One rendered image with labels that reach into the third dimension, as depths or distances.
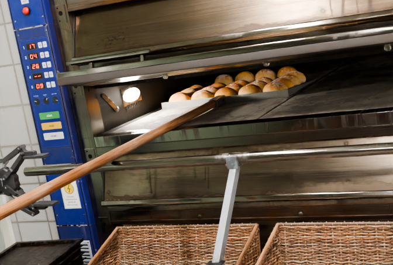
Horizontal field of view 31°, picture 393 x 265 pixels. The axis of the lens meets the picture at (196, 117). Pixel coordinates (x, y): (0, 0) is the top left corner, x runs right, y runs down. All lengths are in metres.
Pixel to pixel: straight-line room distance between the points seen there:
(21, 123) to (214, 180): 0.81
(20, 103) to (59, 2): 0.43
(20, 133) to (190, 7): 0.87
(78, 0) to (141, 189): 0.69
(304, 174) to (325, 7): 0.52
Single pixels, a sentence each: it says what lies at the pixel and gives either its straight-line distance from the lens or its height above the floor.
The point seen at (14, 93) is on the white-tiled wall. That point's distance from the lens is 2.74.
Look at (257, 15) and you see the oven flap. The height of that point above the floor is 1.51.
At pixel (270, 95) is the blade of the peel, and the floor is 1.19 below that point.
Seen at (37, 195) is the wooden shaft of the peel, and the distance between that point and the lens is 1.81.
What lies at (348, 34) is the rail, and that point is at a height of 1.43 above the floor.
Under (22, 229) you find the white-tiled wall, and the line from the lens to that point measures 2.90.
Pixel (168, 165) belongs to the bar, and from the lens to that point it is 1.99.
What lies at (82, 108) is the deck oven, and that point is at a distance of 2.57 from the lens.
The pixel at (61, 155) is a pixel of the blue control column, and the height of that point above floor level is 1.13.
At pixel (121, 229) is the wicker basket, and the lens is 2.57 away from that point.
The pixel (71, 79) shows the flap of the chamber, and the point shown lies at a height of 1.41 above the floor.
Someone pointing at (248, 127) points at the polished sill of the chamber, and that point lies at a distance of 2.28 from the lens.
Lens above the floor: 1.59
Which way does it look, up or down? 9 degrees down
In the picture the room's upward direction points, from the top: 10 degrees counter-clockwise
